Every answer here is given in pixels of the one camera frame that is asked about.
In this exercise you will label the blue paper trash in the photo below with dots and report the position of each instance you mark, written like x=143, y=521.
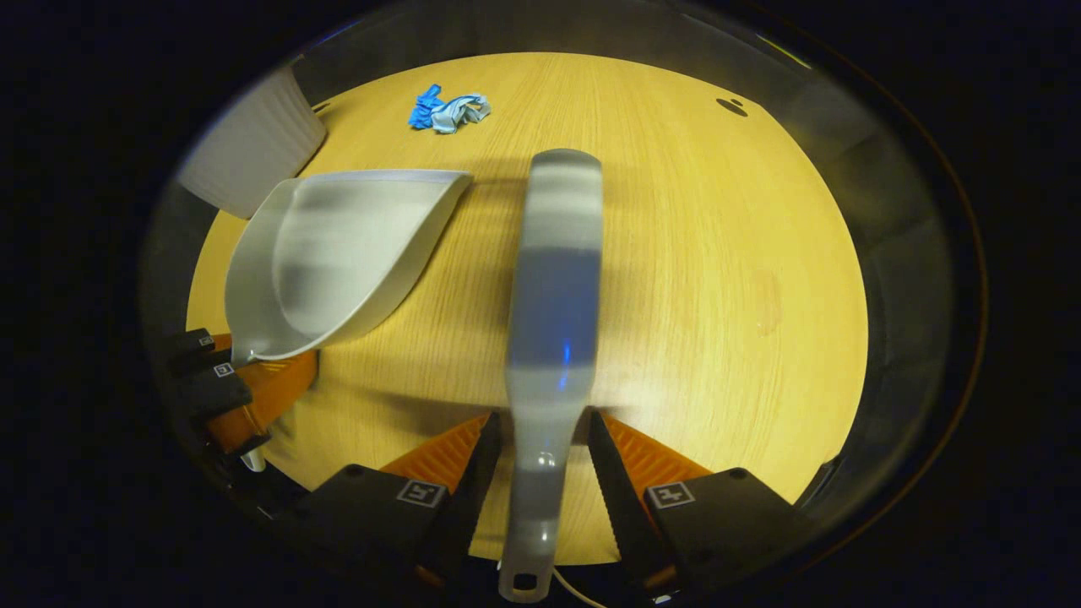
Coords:
x=448, y=110

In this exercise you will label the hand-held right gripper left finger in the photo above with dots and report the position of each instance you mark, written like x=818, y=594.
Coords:
x=475, y=498

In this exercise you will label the white plastic garbage bin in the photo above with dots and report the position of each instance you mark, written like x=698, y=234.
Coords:
x=253, y=143

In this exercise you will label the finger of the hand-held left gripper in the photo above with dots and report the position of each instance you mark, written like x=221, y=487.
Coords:
x=211, y=393
x=190, y=348

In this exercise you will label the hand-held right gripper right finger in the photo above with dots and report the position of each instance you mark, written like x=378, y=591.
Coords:
x=621, y=507

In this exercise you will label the small white broom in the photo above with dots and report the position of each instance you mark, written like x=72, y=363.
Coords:
x=553, y=295

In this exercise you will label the white plastic dustpan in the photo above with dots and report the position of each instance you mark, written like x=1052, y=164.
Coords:
x=338, y=253

